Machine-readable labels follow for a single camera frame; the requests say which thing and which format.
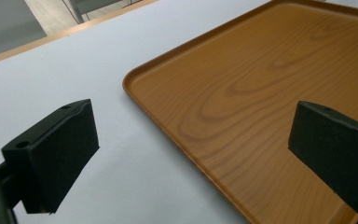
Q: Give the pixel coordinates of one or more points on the metal stand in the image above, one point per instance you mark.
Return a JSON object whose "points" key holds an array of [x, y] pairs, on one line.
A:
{"points": [[76, 9]]}

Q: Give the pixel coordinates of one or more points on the wooden tray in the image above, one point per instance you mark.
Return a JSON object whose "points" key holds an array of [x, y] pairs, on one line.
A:
{"points": [[261, 102]]}

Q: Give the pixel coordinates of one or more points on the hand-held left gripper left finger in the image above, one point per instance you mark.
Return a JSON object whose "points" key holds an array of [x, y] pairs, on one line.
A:
{"points": [[57, 155]]}

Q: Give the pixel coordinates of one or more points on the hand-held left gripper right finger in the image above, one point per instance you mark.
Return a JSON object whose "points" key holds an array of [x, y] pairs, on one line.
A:
{"points": [[332, 149]]}

